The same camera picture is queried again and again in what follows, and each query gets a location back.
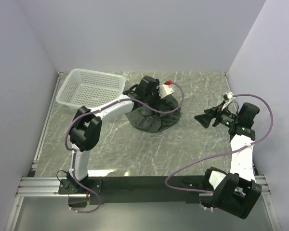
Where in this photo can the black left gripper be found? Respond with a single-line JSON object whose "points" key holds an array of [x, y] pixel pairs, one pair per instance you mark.
{"points": [[156, 89]]}

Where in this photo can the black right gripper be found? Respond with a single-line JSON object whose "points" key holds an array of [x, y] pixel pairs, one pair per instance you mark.
{"points": [[216, 112]]}

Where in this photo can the dark grey t shirt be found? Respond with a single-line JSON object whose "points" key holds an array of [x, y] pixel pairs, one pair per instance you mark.
{"points": [[146, 120]]}

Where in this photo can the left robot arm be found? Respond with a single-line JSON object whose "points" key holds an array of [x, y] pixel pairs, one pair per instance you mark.
{"points": [[84, 132]]}

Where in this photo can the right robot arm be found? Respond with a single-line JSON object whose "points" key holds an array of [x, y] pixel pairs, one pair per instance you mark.
{"points": [[235, 192]]}

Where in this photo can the white plastic basket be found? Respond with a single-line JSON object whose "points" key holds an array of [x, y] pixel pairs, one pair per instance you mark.
{"points": [[89, 88]]}

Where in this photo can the black base beam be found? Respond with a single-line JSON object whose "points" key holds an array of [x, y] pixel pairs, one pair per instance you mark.
{"points": [[127, 190]]}

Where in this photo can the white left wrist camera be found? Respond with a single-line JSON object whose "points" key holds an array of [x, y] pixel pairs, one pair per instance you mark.
{"points": [[165, 90]]}

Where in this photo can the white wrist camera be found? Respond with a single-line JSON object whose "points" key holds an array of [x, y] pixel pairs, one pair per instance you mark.
{"points": [[165, 90], [228, 96]]}

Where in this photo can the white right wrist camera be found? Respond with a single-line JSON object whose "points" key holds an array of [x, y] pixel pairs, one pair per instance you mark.
{"points": [[228, 96]]}

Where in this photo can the aluminium rail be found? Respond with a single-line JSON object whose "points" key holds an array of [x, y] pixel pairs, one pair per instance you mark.
{"points": [[41, 187]]}

